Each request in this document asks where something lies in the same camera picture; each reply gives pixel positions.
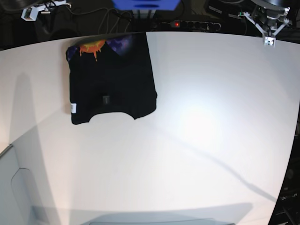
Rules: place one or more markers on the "blue plastic bin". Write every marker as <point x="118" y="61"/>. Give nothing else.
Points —
<point x="146" y="4"/>

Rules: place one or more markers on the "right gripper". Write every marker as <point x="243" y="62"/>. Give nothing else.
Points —
<point x="46" y="7"/>

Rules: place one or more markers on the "black power strip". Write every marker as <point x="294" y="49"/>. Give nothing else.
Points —
<point x="191" y="25"/>

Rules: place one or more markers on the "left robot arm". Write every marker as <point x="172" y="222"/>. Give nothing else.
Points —
<point x="293" y="15"/>

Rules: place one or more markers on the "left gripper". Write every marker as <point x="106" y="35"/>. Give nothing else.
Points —
<point x="268" y="20"/>

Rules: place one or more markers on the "black T-shirt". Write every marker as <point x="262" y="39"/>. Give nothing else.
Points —
<point x="111" y="76"/>

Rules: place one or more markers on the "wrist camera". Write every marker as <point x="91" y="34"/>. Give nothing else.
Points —
<point x="269" y="41"/>
<point x="30" y="14"/>

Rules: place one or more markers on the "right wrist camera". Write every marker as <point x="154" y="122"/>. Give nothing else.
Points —
<point x="30" y="14"/>

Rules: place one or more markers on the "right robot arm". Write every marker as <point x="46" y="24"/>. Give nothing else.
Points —
<point x="14" y="5"/>

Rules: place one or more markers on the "black box with white lettering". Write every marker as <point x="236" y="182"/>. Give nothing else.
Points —
<point x="287" y="208"/>

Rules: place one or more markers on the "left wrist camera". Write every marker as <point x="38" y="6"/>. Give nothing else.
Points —
<point x="269" y="41"/>

